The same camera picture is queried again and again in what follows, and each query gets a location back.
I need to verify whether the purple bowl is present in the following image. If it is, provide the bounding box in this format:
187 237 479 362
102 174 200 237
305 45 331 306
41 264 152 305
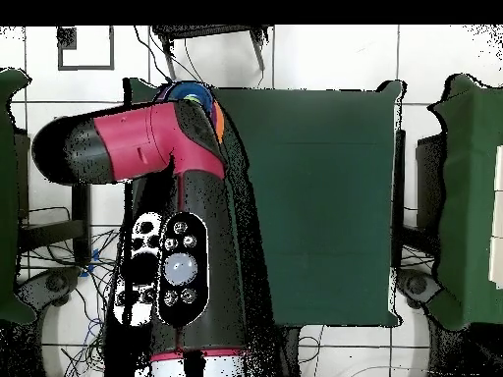
155 84 218 123

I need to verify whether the dark green tablecloth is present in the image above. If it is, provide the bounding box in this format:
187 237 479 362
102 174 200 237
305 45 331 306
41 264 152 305
124 77 404 329

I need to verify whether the blue bowl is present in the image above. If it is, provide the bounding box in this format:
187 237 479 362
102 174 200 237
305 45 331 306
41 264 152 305
167 81 214 115

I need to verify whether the black chair with legs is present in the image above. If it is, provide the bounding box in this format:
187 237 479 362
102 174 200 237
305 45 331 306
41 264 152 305
150 24 274 81

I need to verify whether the green cloth side table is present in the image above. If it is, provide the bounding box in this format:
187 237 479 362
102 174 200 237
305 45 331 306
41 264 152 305
427 74 503 331
0 67 37 325

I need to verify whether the black metal frame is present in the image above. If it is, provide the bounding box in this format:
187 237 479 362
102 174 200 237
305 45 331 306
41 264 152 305
17 183 92 266
393 129 407 269

